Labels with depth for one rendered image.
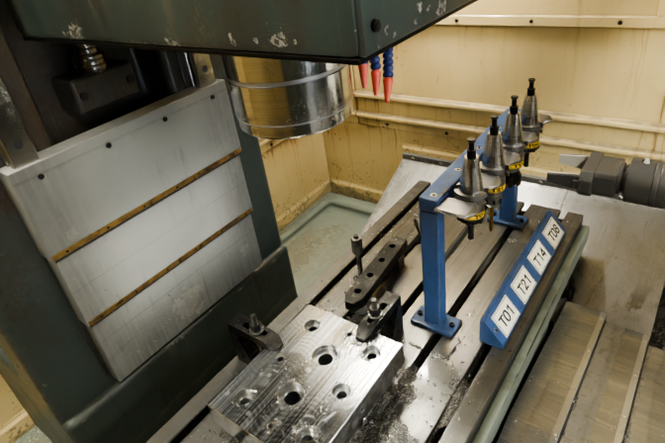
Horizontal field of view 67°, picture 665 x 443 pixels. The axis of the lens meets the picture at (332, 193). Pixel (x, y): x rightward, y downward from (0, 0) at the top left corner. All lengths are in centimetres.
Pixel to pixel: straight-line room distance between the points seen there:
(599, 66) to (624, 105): 13
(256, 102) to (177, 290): 69
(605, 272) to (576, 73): 56
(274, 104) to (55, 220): 52
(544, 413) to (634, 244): 63
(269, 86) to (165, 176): 54
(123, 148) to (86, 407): 56
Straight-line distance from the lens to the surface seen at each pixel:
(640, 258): 161
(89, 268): 107
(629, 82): 157
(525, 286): 121
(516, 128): 113
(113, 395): 126
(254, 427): 93
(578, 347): 137
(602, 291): 156
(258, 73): 60
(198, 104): 112
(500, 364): 109
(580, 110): 162
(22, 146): 96
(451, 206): 94
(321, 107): 61
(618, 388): 132
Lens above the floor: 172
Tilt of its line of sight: 30 degrees down
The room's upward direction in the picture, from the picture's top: 9 degrees counter-clockwise
